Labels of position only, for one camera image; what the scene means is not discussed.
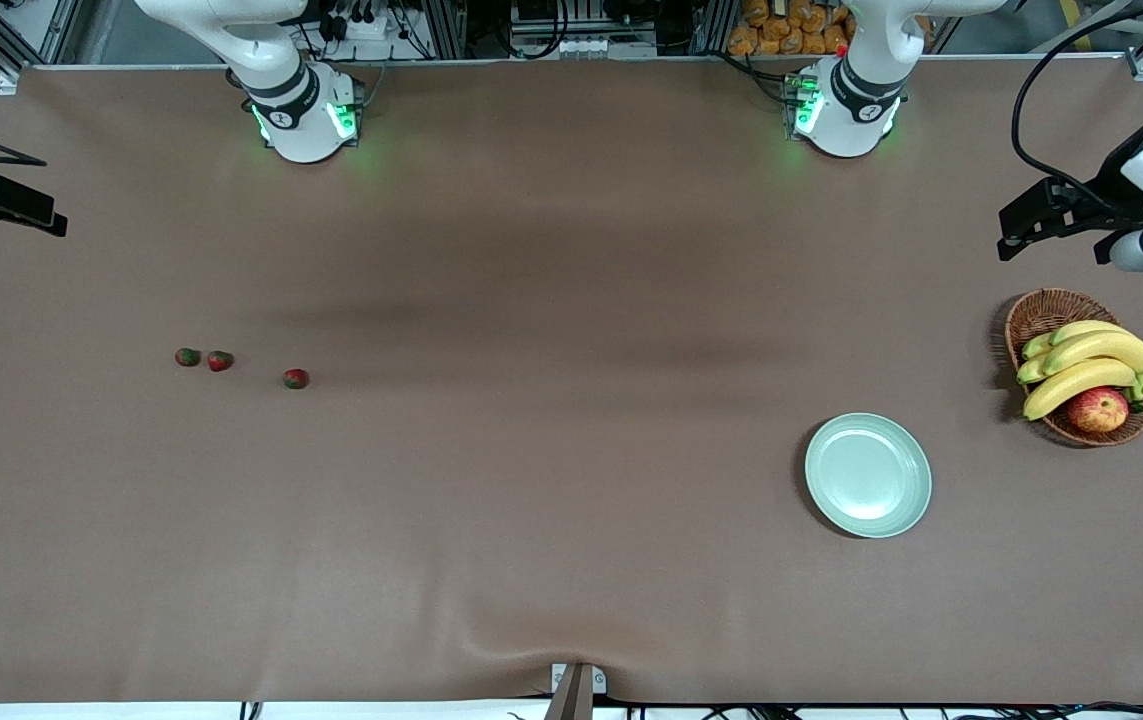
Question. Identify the red yellow apple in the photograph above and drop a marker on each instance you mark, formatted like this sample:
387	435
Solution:
1096	410

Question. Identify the pale green round plate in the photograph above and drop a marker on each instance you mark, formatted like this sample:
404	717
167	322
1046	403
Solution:
868	475

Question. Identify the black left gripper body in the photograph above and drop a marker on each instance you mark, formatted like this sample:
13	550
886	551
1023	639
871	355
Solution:
1118	188

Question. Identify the small metal clamp bracket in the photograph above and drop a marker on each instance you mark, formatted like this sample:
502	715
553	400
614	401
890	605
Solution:
559	680

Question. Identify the white power strip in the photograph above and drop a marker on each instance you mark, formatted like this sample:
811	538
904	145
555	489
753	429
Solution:
361	25

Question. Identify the brown wicker basket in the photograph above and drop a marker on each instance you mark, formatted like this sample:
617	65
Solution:
1046	315

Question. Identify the yellow banana bunch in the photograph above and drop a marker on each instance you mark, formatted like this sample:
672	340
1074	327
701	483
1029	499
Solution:
1096	350

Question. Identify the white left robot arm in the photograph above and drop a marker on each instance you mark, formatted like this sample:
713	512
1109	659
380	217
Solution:
856	125

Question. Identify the pile of orange items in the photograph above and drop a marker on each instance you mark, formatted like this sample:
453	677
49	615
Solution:
791	25

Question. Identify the large table cover cloth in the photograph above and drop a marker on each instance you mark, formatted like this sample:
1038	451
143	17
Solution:
431	500

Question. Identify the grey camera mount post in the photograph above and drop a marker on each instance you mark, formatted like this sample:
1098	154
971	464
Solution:
571	700

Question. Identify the red toy strawberry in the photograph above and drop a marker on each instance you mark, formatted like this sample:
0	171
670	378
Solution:
188	357
220	361
296	378

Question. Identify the white socket strip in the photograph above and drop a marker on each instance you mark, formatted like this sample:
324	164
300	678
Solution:
583	46

